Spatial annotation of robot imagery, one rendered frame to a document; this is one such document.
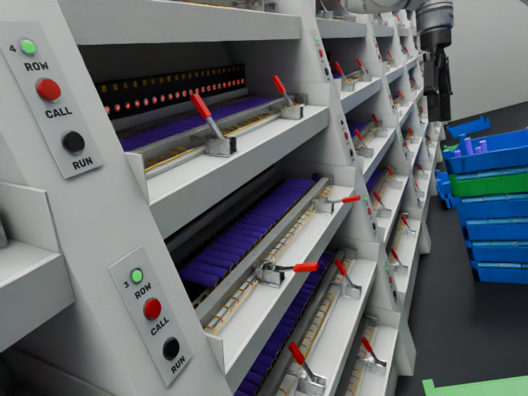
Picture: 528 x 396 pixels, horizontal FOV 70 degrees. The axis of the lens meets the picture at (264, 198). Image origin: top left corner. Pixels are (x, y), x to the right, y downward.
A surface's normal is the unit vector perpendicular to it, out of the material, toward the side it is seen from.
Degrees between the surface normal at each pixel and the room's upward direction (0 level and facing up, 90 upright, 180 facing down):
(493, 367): 0
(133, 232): 90
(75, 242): 90
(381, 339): 21
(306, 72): 90
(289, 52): 90
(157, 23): 111
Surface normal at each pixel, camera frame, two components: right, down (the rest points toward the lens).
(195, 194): 0.90, 0.14
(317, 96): -0.43, 0.36
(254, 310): -0.02, -0.92
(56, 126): 0.84, -0.18
